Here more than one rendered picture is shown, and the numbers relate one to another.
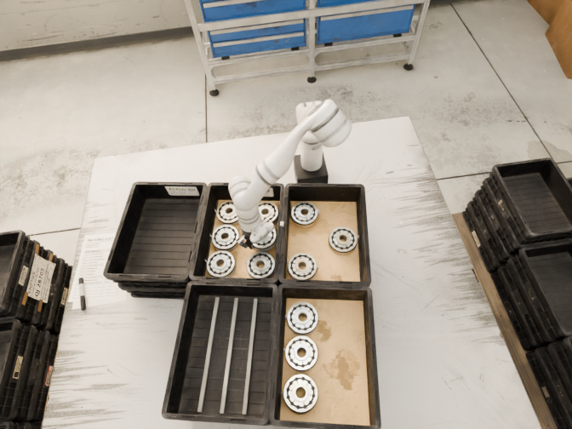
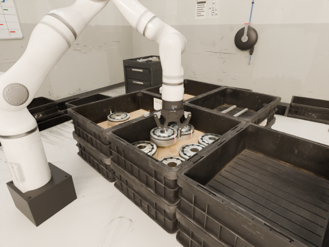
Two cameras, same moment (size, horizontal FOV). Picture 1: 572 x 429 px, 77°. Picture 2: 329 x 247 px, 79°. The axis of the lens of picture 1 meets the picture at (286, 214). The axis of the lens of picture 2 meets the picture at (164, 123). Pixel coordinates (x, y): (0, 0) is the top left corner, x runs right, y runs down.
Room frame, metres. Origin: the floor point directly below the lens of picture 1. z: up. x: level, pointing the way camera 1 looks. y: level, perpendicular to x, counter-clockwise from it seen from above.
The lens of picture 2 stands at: (1.17, 0.48, 1.23)
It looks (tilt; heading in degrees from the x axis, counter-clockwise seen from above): 25 degrees down; 215
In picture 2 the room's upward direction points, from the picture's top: straight up
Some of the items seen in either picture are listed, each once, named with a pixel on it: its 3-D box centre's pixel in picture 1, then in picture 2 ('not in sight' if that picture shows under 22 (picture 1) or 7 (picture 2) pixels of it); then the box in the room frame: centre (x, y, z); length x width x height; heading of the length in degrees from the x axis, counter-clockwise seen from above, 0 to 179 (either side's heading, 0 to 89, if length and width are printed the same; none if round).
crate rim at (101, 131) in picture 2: (324, 231); (126, 108); (0.59, -0.13, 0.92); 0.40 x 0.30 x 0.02; 171
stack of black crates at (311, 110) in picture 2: not in sight; (308, 123); (-1.17, 0.61, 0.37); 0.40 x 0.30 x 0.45; 92
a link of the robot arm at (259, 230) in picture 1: (253, 220); (172, 87); (0.59, 0.11, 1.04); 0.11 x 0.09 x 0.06; 36
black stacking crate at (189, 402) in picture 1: (227, 349); (232, 112); (0.24, 0.23, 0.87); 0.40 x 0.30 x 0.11; 171
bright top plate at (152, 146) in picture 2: (265, 212); (141, 148); (0.73, 0.08, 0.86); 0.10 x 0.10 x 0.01
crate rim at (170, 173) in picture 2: (240, 229); (179, 129); (0.64, 0.17, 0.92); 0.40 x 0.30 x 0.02; 171
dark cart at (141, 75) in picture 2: not in sight; (152, 92); (-0.92, -1.19, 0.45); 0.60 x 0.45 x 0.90; 2
